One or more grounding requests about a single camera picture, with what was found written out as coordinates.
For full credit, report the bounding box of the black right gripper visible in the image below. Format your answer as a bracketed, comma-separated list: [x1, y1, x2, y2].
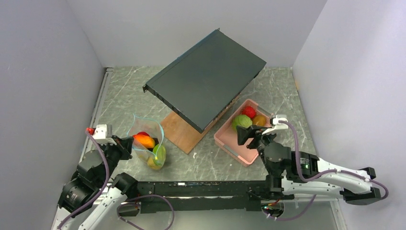
[236, 124, 278, 160]

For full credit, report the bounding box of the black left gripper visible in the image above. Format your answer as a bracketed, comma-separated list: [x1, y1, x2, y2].
[97, 134, 134, 185]

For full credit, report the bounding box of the pink perforated plastic basket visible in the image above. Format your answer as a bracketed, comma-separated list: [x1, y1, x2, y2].
[214, 99, 271, 167]

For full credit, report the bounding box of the brown toy kiwi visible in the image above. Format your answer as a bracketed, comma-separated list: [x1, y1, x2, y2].
[252, 115, 267, 127]

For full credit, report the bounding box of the red orange toy mango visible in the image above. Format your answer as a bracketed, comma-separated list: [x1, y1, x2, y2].
[133, 134, 156, 149]

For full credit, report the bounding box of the clear zip top bag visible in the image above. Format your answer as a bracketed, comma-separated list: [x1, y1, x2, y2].
[127, 115, 167, 170]

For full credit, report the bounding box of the red toy apple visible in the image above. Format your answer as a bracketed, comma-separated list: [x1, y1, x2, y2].
[137, 131, 150, 137]

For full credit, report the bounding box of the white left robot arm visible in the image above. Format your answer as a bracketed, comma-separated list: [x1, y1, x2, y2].
[52, 133, 138, 230]

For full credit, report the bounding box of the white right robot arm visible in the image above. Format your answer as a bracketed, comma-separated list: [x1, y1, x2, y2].
[237, 121, 389, 206]

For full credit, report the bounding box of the green toy cabbage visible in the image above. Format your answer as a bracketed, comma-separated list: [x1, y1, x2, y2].
[231, 115, 252, 133]

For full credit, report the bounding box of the red toy strawberry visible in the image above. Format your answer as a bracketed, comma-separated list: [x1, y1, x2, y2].
[241, 106, 257, 119]

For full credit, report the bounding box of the wooden cutting board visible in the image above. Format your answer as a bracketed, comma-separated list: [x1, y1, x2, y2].
[160, 93, 240, 154]

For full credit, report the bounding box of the dark grey metal chassis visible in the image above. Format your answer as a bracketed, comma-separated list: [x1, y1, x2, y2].
[143, 29, 266, 133]

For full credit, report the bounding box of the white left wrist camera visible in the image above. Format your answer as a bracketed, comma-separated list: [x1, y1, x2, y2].
[86, 124, 115, 145]

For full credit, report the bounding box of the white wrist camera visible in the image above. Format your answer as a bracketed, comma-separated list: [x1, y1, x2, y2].
[270, 115, 289, 130]
[86, 124, 115, 145]

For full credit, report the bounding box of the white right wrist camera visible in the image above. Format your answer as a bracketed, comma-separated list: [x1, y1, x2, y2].
[270, 115, 289, 130]

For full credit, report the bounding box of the aluminium side rail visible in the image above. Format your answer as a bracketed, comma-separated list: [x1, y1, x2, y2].
[50, 67, 114, 230]

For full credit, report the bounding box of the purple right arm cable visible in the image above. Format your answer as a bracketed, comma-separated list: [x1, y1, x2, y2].
[262, 120, 390, 222]

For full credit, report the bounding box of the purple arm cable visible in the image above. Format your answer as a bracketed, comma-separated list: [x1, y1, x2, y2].
[262, 120, 390, 222]
[56, 128, 175, 230]

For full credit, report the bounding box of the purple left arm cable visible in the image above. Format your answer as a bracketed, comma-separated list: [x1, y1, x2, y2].
[56, 128, 175, 230]

